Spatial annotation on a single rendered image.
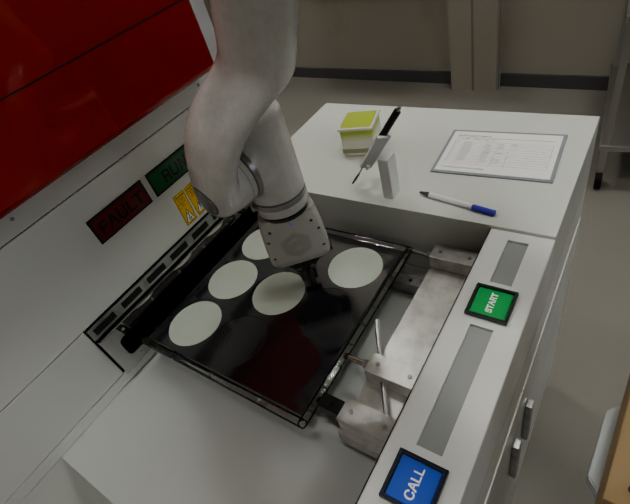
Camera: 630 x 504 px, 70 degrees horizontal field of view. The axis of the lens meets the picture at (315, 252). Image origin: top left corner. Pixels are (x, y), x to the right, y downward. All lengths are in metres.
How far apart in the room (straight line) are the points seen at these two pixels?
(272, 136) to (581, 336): 1.47
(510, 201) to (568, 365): 1.04
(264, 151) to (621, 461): 0.54
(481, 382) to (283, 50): 0.44
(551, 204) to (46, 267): 0.79
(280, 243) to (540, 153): 0.50
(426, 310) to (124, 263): 0.53
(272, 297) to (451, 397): 0.37
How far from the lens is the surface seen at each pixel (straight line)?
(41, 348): 0.83
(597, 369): 1.78
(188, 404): 0.86
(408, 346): 0.72
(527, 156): 0.91
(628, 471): 0.63
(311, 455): 0.73
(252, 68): 0.50
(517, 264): 0.72
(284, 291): 0.81
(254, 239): 0.95
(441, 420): 0.57
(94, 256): 0.82
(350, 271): 0.81
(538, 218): 0.78
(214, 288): 0.89
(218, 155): 0.53
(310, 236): 0.70
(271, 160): 0.61
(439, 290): 0.78
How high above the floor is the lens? 1.47
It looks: 42 degrees down
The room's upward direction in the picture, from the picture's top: 19 degrees counter-clockwise
